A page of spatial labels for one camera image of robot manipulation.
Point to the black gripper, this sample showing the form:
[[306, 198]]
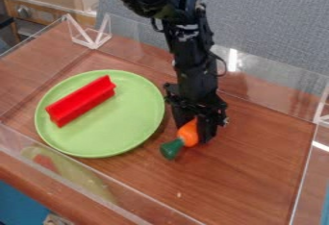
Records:
[[193, 98]]

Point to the orange toy carrot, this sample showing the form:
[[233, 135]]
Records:
[[187, 139]]

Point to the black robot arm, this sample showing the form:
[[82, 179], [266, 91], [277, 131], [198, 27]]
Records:
[[181, 20]]

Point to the green plate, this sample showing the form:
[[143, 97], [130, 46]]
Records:
[[114, 127]]

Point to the red toy block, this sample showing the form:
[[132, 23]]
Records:
[[80, 101]]

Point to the wooden cabinet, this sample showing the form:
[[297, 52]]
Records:
[[35, 15]]

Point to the clear acrylic enclosure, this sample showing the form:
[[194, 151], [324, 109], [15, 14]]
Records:
[[238, 180]]

